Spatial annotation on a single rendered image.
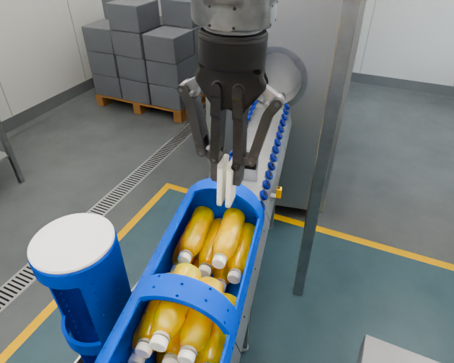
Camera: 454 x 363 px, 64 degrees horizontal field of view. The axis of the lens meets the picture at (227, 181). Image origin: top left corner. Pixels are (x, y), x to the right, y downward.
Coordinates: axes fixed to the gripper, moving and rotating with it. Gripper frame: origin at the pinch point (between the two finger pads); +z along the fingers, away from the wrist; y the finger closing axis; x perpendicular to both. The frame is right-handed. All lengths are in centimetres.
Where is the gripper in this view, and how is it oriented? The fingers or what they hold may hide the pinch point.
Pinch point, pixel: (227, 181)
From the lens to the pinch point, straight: 50.3
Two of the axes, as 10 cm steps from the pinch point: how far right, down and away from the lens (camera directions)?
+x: 2.9, -5.6, 7.8
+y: 9.6, 2.0, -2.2
